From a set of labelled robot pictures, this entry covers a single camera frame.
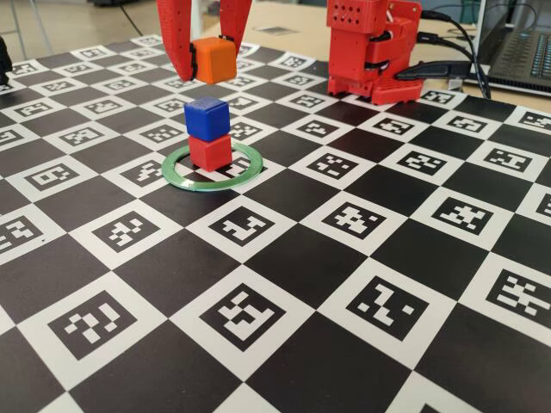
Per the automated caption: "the blue cube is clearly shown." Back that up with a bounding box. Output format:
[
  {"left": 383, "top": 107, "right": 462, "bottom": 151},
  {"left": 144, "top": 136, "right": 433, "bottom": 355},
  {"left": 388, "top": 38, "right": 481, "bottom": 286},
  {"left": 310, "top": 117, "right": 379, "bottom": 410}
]
[{"left": 183, "top": 96, "right": 230, "bottom": 143}]

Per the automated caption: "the red cube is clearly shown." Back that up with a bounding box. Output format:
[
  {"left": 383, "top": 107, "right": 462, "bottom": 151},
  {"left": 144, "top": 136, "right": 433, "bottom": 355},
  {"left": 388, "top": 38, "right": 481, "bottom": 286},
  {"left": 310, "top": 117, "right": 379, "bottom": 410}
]
[{"left": 188, "top": 133, "right": 234, "bottom": 172}]

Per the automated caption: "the green flat ring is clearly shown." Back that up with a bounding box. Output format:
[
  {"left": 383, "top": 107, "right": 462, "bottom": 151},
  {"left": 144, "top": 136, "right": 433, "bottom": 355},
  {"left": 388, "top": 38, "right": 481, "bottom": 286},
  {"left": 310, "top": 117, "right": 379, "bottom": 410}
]
[{"left": 162, "top": 144, "right": 264, "bottom": 194}]

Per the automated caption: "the black stand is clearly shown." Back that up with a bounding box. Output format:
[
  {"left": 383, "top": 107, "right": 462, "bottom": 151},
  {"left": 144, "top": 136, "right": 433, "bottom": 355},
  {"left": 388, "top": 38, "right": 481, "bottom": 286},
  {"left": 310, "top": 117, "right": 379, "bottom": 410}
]
[{"left": 0, "top": 36, "right": 14, "bottom": 85}]

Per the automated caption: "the orange cube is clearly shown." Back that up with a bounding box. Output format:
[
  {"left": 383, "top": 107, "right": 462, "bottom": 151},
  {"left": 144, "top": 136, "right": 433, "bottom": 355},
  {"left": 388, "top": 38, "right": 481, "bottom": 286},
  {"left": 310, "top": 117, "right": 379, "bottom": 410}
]
[{"left": 192, "top": 36, "right": 239, "bottom": 85}]

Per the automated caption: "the thin black cable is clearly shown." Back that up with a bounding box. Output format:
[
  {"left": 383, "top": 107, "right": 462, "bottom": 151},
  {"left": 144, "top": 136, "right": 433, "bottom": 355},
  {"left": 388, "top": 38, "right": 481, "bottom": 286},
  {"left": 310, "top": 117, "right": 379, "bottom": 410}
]
[
  {"left": 419, "top": 9, "right": 492, "bottom": 100},
  {"left": 416, "top": 32, "right": 479, "bottom": 65}
]

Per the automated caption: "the white table leg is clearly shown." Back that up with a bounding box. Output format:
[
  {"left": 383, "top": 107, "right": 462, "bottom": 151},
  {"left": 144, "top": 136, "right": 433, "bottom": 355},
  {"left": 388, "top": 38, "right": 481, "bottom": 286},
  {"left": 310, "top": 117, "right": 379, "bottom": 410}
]
[{"left": 189, "top": 0, "right": 204, "bottom": 40}]

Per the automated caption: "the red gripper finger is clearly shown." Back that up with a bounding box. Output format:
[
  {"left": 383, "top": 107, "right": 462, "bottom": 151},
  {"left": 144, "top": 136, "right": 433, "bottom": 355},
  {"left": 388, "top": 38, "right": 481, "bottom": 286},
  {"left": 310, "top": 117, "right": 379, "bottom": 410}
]
[
  {"left": 155, "top": 0, "right": 198, "bottom": 83},
  {"left": 218, "top": 0, "right": 254, "bottom": 56}
]

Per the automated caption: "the black white marker checkerboard mat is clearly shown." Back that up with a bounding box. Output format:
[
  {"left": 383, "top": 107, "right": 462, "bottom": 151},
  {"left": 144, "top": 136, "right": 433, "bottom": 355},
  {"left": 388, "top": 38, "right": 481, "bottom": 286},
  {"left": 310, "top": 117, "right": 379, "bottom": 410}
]
[{"left": 0, "top": 34, "right": 551, "bottom": 413}]

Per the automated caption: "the dark grey laptop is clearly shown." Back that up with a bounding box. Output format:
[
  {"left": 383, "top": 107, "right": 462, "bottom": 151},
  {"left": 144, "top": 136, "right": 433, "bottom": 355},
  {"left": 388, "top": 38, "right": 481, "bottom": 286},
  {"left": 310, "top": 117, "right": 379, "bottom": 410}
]
[{"left": 475, "top": 0, "right": 551, "bottom": 97}]

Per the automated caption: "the black cable with large plug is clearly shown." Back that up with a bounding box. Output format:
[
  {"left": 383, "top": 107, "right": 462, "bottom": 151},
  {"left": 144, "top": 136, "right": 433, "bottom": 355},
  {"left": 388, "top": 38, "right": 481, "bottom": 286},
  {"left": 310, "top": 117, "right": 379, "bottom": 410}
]
[{"left": 394, "top": 59, "right": 473, "bottom": 83}]

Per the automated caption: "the small printed marker sheet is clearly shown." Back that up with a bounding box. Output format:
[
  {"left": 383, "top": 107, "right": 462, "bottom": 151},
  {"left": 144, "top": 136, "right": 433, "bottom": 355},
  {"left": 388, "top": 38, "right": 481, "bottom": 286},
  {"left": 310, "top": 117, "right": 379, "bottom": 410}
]
[{"left": 252, "top": 25, "right": 294, "bottom": 37}]

